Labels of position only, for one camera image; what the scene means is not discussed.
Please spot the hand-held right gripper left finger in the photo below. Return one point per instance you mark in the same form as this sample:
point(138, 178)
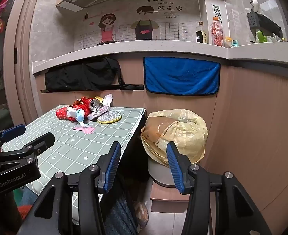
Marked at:
point(111, 167)

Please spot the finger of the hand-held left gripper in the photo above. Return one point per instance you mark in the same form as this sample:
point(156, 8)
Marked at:
point(11, 131)
point(44, 139)

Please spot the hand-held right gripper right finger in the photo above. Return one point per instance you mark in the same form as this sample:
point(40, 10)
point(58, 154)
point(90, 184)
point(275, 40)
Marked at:
point(176, 169)

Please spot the white trash bin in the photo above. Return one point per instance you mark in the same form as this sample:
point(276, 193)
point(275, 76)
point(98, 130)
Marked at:
point(158, 173)

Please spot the yellow plastic bin liner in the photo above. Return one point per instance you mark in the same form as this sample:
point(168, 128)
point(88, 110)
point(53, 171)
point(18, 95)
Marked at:
point(183, 132)

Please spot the red plastic bag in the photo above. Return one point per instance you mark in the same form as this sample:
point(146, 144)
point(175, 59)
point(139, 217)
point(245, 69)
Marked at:
point(84, 111)

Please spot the green grid table mat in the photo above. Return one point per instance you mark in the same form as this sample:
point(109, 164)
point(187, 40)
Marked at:
point(73, 146)

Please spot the brown wooden step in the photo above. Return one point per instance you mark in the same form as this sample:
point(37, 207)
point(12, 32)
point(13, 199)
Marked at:
point(166, 198)

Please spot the red patterned paper cup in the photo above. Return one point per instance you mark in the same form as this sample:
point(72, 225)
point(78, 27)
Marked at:
point(62, 112)

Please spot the blue face mask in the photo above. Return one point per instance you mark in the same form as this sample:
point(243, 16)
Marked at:
point(79, 118)

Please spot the pink paper scrap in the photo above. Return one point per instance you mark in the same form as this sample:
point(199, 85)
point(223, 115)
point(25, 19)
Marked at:
point(85, 129)

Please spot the grey-blue ribbed cloth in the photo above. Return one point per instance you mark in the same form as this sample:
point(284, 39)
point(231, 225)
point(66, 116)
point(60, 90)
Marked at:
point(120, 211)

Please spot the silver scouring pad yellow rim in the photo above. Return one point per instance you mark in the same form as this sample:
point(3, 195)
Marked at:
point(109, 117)

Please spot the pink and white packet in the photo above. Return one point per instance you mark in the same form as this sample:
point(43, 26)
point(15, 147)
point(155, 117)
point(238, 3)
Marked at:
point(98, 112)

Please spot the beige patterned slipper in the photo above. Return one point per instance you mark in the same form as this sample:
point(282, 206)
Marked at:
point(141, 216)

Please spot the white crumpled tissue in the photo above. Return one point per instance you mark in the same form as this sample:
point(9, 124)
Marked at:
point(107, 99)

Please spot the black cloth bag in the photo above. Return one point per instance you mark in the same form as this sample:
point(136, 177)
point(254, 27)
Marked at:
point(85, 76)

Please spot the blue towel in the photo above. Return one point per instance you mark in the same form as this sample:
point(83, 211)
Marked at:
point(180, 77)

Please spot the grey kitchen counter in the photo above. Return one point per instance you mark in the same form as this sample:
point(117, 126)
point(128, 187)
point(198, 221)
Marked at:
point(158, 50)

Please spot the small yellow-lid jar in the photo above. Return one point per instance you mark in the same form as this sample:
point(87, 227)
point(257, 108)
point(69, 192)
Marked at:
point(227, 42)

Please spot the dark soy sauce bottle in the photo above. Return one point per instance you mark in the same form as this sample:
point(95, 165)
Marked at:
point(200, 33)

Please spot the clear bottle with orange cap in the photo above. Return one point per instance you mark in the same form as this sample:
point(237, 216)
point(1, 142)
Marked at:
point(218, 33)

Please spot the green and white plastic bag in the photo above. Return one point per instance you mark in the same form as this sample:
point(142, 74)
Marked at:
point(262, 36)

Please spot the white pipe casing with vent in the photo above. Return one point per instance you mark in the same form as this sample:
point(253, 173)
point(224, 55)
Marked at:
point(207, 9)

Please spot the grey utensil holder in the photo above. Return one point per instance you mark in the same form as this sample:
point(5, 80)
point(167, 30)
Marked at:
point(253, 19)

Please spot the black dish rack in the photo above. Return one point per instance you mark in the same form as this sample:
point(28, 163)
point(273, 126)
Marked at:
point(271, 24)

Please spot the white kitchen utensil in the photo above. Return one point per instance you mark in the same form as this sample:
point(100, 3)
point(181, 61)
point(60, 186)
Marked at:
point(255, 5)

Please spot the cartoon wall poster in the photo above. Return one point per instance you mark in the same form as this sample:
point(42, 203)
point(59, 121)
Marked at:
point(144, 29)

